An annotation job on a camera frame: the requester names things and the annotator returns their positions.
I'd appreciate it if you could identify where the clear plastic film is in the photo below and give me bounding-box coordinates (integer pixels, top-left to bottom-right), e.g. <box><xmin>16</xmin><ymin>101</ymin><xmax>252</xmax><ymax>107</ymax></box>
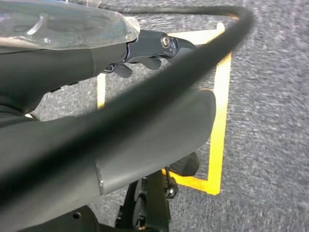
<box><xmin>0</xmin><ymin>0</ymin><xmax>141</xmax><ymax>51</ymax></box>

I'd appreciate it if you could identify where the black robot leg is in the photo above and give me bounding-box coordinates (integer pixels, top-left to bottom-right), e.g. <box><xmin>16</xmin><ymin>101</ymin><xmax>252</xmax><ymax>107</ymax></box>
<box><xmin>22</xmin><ymin>170</ymin><xmax>179</xmax><ymax>232</ymax></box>

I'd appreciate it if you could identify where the black ribbed robot foot pad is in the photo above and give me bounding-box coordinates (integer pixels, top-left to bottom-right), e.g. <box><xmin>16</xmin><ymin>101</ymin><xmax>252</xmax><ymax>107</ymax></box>
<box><xmin>167</xmin><ymin>152</ymin><xmax>200</xmax><ymax>177</ymax></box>

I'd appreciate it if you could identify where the yellow floor tape outline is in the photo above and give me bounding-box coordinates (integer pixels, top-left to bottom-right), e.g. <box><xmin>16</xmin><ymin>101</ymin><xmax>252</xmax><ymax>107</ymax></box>
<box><xmin>96</xmin><ymin>22</ymin><xmax>232</xmax><ymax>196</ymax></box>

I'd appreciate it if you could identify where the black left camera cable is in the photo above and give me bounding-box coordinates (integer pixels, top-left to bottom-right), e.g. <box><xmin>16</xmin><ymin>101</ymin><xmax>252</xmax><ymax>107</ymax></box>
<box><xmin>0</xmin><ymin>4</ymin><xmax>254</xmax><ymax>205</ymax></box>

